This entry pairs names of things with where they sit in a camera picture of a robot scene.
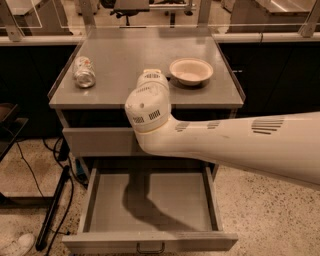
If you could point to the white paper bowl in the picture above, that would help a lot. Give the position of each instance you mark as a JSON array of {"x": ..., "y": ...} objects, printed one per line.
[{"x": 191, "y": 71}]

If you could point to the white horizontal rail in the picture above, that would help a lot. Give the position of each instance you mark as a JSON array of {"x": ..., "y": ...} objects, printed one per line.
[{"x": 220, "y": 38}]

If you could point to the black desk frame leg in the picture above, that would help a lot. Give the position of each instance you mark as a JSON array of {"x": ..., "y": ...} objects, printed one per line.
[{"x": 10, "y": 126}]

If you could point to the open grey middle drawer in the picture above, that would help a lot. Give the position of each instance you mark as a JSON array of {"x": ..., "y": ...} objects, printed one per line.
[{"x": 125, "y": 207}]

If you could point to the closed grey top drawer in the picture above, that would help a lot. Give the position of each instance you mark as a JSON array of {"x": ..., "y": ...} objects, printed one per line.
[{"x": 100, "y": 141}]

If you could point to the black middle drawer handle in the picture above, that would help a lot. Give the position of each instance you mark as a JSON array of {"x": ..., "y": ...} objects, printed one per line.
[{"x": 149, "y": 251}]

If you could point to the grey metal drawer cabinet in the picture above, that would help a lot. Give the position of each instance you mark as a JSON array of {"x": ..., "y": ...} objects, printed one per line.
[{"x": 119, "y": 56}]

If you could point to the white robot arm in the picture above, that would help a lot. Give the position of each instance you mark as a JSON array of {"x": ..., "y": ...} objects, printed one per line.
[{"x": 287, "y": 146}]

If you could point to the white sneaker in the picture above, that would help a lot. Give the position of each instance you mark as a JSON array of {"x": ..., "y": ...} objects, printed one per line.
[{"x": 19, "y": 247}]

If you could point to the black office chair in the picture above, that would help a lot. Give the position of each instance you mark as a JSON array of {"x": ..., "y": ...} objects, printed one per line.
[{"x": 129, "y": 8}]

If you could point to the crushed silver soda can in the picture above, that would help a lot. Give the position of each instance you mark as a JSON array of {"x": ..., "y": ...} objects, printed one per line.
[{"x": 83, "y": 72}]

